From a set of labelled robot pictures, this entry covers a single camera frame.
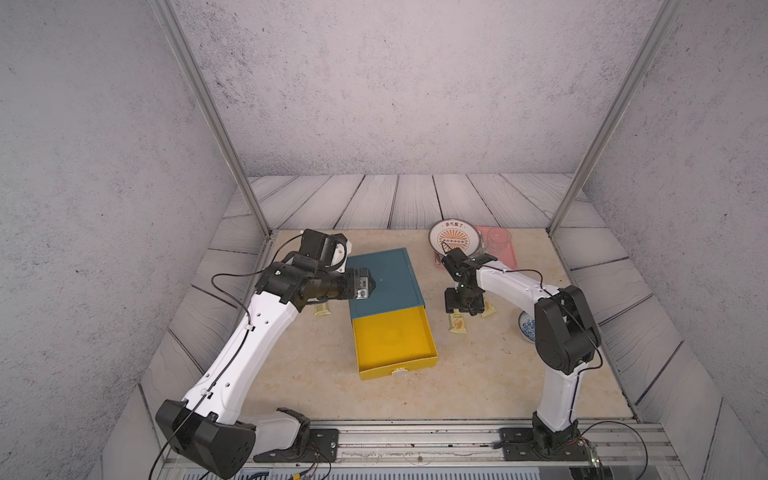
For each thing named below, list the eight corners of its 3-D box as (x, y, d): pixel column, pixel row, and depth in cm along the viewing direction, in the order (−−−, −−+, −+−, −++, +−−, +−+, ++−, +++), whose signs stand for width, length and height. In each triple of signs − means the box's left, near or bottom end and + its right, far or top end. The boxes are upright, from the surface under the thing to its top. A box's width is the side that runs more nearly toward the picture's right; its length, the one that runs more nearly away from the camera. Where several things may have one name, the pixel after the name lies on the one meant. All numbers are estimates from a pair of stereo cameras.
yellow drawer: (365, 402, 82) (357, 374, 66) (359, 348, 92) (351, 312, 76) (430, 390, 84) (438, 360, 68) (417, 338, 94) (422, 301, 78)
